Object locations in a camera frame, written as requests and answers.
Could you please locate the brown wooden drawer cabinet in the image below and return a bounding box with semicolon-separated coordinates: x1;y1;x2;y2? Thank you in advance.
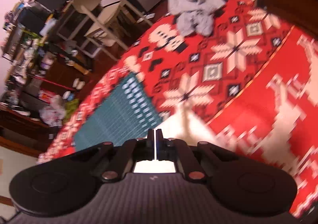
29;60;91;95

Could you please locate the white drawer shelf unit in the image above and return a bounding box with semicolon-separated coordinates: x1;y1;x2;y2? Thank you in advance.
56;5;101;58

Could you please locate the green cutting mat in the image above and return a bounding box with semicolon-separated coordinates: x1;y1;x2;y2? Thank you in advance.
74;73;162;151

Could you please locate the white knit v-neck sweater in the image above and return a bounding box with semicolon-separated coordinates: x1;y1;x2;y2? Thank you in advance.
133;103;220;174

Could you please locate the white plastic bag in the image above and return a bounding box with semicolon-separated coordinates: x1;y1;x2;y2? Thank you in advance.
39;95;66;127

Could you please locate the blue white ceramic bowl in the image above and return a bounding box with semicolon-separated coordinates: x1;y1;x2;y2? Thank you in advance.
63;91;74;101

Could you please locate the beige plastic chair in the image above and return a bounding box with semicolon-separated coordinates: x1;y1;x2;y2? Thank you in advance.
72;0;152;61

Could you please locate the grey crumpled garment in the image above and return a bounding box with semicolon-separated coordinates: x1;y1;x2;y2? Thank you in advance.
167;0;225;37

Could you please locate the red patterned christmas blanket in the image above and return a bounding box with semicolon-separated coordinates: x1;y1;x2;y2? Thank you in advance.
38;0;317;217

